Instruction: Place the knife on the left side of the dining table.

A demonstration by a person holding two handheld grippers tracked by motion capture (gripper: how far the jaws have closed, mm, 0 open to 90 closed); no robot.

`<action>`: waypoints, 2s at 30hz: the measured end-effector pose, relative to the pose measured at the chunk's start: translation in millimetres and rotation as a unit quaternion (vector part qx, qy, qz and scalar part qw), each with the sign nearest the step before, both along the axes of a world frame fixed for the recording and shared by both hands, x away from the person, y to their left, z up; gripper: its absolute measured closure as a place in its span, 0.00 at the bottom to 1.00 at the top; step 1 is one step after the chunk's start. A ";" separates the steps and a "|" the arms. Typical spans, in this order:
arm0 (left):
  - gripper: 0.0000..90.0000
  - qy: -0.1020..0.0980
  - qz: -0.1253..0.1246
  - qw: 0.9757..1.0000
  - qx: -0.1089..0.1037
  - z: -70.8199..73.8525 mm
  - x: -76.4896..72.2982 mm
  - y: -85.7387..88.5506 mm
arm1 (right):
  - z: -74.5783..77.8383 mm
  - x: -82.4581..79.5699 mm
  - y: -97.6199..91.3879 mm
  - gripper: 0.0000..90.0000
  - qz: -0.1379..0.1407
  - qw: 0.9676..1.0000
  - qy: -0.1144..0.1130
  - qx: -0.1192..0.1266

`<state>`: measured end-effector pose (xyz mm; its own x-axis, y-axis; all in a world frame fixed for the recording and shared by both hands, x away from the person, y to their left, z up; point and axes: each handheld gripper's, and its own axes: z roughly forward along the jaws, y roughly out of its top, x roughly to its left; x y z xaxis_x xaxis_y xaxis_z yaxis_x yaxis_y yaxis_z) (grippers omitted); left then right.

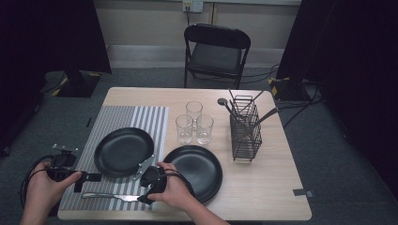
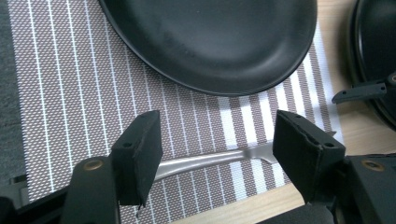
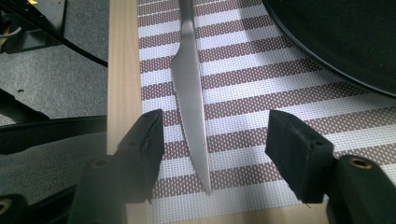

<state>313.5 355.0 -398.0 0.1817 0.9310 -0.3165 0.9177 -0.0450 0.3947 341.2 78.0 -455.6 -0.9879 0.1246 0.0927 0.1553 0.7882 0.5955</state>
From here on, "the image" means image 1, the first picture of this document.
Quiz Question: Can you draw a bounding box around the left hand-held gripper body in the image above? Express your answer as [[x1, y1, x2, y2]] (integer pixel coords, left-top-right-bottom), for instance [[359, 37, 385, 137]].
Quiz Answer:
[[46, 143, 84, 184]]

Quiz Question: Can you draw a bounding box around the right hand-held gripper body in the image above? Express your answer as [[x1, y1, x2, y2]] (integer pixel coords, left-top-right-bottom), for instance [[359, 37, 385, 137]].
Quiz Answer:
[[134, 154, 168, 195]]

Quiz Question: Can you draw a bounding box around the silver fork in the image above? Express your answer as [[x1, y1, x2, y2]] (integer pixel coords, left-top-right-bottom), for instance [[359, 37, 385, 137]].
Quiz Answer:
[[81, 191, 142, 203]]

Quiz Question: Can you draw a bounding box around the black plate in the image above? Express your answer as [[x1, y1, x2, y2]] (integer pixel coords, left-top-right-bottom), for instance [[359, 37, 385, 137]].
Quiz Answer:
[[93, 126, 155, 179], [162, 144, 223, 204]]

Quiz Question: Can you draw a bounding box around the black wire cutlery caddy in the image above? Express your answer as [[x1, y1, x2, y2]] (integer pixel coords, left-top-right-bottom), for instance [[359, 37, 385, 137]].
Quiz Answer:
[[229, 94, 263, 162]]

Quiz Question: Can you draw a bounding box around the person's right hand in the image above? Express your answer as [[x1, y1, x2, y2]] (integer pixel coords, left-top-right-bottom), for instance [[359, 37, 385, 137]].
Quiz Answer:
[[145, 160, 195, 210]]

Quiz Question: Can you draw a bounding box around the person's left hand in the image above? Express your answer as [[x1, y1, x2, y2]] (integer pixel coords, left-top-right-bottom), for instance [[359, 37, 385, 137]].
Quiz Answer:
[[23, 160, 84, 218]]

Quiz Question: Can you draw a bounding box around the clear drinking glass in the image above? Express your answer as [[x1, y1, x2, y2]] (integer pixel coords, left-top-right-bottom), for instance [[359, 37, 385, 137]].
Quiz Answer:
[[195, 114, 215, 145], [185, 100, 204, 130], [175, 114, 194, 145]]

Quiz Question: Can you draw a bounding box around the grey striped placemat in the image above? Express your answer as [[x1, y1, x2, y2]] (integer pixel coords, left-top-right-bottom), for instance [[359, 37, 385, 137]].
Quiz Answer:
[[57, 105, 170, 212]]

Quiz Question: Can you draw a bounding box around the black stand base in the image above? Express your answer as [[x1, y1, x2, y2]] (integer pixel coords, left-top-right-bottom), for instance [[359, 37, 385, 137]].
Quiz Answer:
[[40, 69, 102, 98], [267, 76, 312, 102]]

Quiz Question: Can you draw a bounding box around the dark metal spoon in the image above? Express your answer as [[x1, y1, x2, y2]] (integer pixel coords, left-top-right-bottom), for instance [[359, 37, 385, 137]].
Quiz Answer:
[[217, 97, 244, 129]]

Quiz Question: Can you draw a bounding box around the black curtain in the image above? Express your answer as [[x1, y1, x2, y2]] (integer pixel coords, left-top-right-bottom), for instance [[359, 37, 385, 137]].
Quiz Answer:
[[276, 0, 398, 201], [0, 0, 113, 158]]

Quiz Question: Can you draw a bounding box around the grey metal utensil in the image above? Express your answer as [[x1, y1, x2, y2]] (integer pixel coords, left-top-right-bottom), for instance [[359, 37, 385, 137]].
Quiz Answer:
[[240, 107, 279, 140]]

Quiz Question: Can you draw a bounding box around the black folding chair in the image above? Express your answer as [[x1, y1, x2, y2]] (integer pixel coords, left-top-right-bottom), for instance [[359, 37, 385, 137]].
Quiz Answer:
[[183, 22, 252, 90]]

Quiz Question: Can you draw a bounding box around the grey tape strip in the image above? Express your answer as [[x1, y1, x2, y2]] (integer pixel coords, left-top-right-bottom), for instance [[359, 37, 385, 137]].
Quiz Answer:
[[293, 188, 314, 198]]

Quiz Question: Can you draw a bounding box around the right hand-held gripper cable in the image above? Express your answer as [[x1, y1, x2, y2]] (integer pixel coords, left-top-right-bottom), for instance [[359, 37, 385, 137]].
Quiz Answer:
[[161, 168, 197, 201]]

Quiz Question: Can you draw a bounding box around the black floor cable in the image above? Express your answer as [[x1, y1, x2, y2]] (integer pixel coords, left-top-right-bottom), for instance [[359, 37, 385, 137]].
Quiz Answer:
[[240, 63, 281, 84], [276, 88, 325, 129]]

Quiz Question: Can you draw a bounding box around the white wall socket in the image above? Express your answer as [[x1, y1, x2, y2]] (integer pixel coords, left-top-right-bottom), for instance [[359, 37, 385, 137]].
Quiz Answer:
[[182, 0, 205, 14]]

